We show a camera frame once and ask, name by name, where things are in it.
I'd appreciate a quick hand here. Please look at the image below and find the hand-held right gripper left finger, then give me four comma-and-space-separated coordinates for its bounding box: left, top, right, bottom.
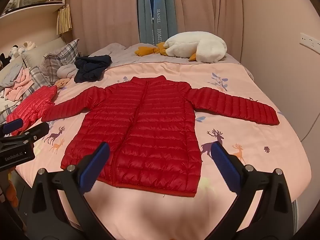
26, 142, 118, 240

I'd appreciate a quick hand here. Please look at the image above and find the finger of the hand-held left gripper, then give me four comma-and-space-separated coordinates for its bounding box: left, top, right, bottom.
0, 122, 50, 153
0, 118, 25, 137

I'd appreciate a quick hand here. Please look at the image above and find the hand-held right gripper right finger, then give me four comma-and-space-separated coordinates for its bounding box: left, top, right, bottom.
205, 141, 294, 240

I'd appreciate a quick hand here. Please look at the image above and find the large red down jacket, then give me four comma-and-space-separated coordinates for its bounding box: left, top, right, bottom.
41, 75, 280, 197

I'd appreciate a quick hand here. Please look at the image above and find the white striped cloth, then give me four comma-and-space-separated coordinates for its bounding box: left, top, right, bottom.
0, 97, 15, 120

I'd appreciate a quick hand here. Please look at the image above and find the small red down jacket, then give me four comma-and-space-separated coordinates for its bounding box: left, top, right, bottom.
6, 85, 58, 136

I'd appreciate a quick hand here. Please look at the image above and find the orange soft object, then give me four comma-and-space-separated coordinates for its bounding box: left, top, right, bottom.
6, 172, 18, 207

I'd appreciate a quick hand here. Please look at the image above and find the pink garment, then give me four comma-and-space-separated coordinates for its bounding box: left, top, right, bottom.
5, 69, 34, 102

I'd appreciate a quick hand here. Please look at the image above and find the pink deer print blanket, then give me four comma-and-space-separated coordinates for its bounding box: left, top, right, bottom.
15, 62, 312, 240

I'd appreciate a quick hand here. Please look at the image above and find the grey garment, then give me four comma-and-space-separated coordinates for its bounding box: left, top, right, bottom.
0, 62, 24, 88

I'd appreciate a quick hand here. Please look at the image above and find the small plaid pillow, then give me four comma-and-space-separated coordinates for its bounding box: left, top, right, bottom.
25, 66, 50, 95

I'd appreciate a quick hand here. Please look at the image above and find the small orange doll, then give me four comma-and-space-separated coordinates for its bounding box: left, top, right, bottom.
54, 78, 72, 88

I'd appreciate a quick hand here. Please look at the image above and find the black plush toy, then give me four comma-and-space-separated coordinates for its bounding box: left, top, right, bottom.
0, 53, 12, 67

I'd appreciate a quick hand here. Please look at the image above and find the grey bundled cloth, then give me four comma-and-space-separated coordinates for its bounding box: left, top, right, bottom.
56, 64, 78, 78

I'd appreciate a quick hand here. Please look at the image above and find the large plaid pillow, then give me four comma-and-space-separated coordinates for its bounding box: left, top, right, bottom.
40, 39, 80, 84

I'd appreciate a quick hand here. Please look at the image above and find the navy blue garment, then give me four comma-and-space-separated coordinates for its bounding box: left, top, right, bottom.
74, 54, 112, 83

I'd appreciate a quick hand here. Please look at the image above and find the grey bed sheet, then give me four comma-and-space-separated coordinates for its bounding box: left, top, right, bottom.
89, 42, 254, 80

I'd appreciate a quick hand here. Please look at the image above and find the white goose plush toy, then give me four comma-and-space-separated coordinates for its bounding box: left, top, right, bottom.
135, 31, 227, 62

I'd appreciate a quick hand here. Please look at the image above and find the pink curtain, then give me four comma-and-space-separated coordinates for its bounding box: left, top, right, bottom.
172, 0, 242, 63
65, 0, 140, 55

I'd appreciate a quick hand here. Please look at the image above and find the blue curtain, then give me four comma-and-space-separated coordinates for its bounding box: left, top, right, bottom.
137, 0, 178, 44

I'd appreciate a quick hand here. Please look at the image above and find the white wall socket strip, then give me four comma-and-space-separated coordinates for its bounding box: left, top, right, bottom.
299, 32, 320, 48

